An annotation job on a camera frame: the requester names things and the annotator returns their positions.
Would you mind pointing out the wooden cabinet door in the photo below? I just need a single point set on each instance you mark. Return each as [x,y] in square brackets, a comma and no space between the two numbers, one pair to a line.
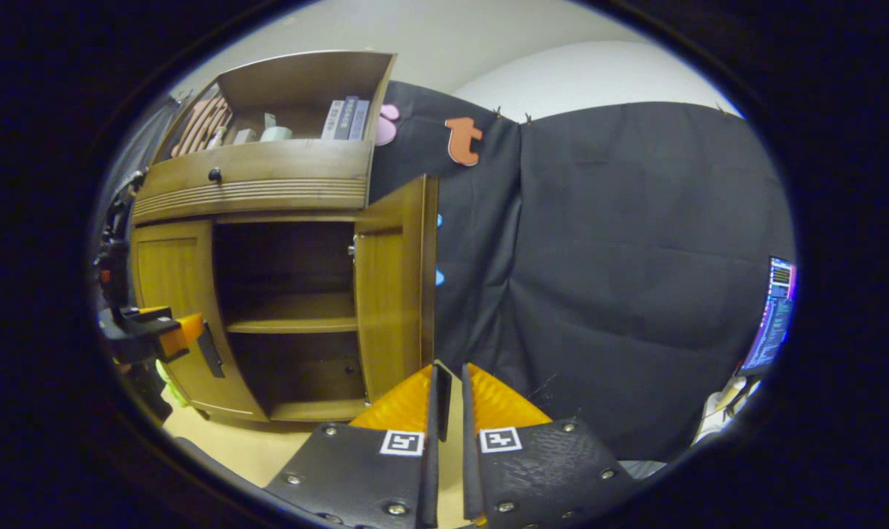
[389,308]
[173,272]

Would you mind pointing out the white equipment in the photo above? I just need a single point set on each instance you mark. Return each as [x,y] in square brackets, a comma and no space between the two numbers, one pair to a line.
[724,411]

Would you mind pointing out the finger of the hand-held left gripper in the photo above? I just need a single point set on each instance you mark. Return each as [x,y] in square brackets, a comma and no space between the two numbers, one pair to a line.
[147,314]
[139,339]

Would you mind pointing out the black backdrop cloth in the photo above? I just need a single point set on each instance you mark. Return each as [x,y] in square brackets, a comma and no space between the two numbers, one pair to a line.
[635,257]

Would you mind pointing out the small white box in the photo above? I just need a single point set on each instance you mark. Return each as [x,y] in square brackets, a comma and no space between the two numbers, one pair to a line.
[245,137]

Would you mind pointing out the dark blue book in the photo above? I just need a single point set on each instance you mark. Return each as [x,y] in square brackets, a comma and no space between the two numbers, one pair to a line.
[346,117]

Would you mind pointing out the computer monitor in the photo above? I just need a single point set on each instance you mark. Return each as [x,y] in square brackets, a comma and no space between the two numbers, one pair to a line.
[775,316]

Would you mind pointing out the light blue book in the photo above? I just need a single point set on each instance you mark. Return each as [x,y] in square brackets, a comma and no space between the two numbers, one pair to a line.
[360,121]

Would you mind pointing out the wooden ribbed drawer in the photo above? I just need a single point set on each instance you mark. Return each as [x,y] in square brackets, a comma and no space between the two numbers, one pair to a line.
[283,176]

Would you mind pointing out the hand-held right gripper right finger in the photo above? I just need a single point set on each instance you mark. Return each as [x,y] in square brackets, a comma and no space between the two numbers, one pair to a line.
[470,441]

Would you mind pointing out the wooden double-door shoe cabinet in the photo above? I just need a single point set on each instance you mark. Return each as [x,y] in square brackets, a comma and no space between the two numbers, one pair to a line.
[305,81]

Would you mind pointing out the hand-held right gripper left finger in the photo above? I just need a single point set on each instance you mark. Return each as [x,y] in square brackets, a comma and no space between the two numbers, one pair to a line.
[433,441]

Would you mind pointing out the metal door hinge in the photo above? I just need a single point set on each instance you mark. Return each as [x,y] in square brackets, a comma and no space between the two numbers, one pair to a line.
[352,250]

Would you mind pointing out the black round drawer knob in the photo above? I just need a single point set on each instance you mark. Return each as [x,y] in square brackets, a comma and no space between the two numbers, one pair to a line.
[214,175]

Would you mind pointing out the yellow-green object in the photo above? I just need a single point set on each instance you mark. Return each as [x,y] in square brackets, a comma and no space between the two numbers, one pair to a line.
[171,383]

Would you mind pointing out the white pump bottle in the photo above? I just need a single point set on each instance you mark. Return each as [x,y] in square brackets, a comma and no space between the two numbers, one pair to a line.
[217,139]

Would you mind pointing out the pale green mug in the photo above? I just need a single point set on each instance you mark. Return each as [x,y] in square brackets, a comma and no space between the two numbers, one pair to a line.
[275,134]

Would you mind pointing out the pale tool in mug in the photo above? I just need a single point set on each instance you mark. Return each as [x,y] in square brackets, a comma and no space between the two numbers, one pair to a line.
[270,121]

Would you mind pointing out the wooden inner shelf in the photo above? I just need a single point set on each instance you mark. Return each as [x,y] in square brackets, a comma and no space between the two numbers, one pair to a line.
[297,312]

